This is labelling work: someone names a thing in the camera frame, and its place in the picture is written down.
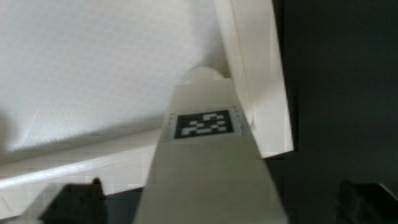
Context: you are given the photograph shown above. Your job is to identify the white desk tabletop tray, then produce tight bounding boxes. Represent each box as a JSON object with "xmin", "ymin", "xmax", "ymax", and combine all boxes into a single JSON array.
[{"xmin": 0, "ymin": 0, "xmax": 294, "ymax": 190}]

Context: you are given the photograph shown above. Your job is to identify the white desk leg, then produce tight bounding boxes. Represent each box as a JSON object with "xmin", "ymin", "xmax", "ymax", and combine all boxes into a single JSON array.
[{"xmin": 134, "ymin": 67, "xmax": 290, "ymax": 224}]

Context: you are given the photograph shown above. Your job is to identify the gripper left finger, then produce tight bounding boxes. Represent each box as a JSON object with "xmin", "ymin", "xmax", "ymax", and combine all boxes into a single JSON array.
[{"xmin": 40, "ymin": 179, "xmax": 109, "ymax": 224}]

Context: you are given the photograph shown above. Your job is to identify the white L-shaped fence wall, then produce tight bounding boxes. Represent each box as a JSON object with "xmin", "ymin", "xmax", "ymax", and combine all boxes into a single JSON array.
[{"xmin": 0, "ymin": 145, "xmax": 155, "ymax": 224}]

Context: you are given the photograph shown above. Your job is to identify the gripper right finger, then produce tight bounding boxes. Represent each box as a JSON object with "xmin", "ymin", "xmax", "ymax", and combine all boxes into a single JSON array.
[{"xmin": 335, "ymin": 180, "xmax": 398, "ymax": 224}]

